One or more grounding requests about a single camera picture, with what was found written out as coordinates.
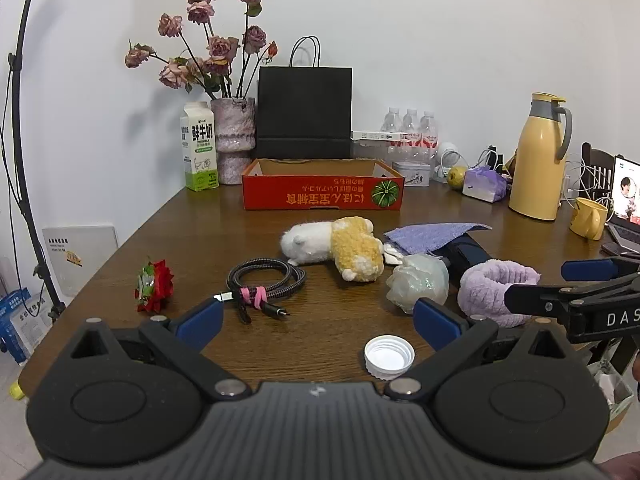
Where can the translucent plastic bag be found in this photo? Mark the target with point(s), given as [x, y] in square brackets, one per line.
[417, 282]

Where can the black power adapter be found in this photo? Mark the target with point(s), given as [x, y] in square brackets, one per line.
[497, 161]

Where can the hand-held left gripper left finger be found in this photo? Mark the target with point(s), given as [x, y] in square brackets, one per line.
[205, 317]

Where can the blue and white carton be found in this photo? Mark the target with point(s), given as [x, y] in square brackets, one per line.
[25, 325]

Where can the purple tissue pack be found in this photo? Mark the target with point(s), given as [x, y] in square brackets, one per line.
[482, 185]

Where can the white green milk carton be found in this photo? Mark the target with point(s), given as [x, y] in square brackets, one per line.
[199, 160]

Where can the dark smartphone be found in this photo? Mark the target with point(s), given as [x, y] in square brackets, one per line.
[614, 249]

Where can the small white round fan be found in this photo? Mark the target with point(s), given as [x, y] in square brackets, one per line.
[448, 152]

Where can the grey metal tin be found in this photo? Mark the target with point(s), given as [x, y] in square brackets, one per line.
[411, 174]

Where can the red cardboard box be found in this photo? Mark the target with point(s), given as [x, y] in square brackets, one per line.
[310, 197]

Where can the dried pink rose bouquet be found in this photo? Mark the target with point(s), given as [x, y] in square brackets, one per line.
[220, 47]

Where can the black light stand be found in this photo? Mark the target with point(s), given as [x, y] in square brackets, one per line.
[13, 62]

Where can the dark wooden chair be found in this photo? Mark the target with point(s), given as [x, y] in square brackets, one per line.
[597, 157]

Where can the white bottle cap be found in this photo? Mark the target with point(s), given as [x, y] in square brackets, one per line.
[387, 360]

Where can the small yellow object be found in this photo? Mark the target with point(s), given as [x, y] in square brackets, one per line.
[16, 391]

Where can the open laptop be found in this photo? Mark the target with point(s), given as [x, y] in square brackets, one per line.
[627, 195]

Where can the flat white box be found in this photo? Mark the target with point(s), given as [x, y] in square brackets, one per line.
[380, 135]

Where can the clear water bottle red label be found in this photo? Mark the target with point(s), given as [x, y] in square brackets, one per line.
[411, 125]
[428, 127]
[392, 125]

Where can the black zipper pouch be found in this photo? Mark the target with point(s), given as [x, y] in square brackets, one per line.
[467, 257]

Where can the clear plastic bag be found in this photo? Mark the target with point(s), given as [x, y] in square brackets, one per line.
[612, 390]

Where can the yellow thermos jug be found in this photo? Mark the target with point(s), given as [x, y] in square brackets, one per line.
[535, 170]

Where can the purple plush headband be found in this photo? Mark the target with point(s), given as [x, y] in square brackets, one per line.
[482, 280]

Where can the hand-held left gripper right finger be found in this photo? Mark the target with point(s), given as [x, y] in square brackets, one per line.
[432, 317]

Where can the red artificial rose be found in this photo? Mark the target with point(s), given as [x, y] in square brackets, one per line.
[160, 282]

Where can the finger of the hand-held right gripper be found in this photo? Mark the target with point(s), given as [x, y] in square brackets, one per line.
[535, 297]
[592, 268]

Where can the black paper bag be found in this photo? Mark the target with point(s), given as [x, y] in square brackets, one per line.
[302, 110]

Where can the pink grey mottled vase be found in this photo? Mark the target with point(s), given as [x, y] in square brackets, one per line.
[232, 130]

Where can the white and yellow plush toy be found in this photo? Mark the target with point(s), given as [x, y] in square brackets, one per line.
[350, 245]

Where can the white flat panel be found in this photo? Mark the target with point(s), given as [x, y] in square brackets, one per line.
[85, 260]

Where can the yellow mug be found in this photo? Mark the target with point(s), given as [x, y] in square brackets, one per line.
[587, 220]

